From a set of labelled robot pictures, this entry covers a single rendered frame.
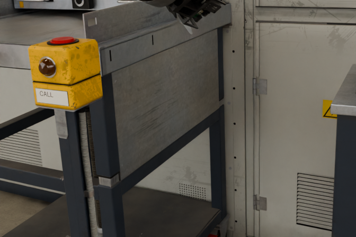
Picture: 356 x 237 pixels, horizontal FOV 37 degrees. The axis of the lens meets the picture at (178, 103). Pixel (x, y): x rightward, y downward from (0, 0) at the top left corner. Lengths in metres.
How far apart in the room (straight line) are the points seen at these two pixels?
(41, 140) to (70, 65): 1.42
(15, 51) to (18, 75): 0.98
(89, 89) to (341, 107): 0.45
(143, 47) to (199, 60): 0.34
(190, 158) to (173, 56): 0.58
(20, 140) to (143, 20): 1.18
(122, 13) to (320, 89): 0.68
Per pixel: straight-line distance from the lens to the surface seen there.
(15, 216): 2.29
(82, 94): 0.84
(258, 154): 1.72
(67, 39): 0.84
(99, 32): 1.10
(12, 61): 1.22
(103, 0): 1.48
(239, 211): 1.86
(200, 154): 1.83
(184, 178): 1.90
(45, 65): 0.82
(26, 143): 2.28
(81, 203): 0.92
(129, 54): 1.14
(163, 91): 1.33
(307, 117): 1.62
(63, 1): 1.57
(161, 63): 1.31
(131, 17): 1.20
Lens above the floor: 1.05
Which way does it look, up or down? 18 degrees down
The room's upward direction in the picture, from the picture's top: 3 degrees counter-clockwise
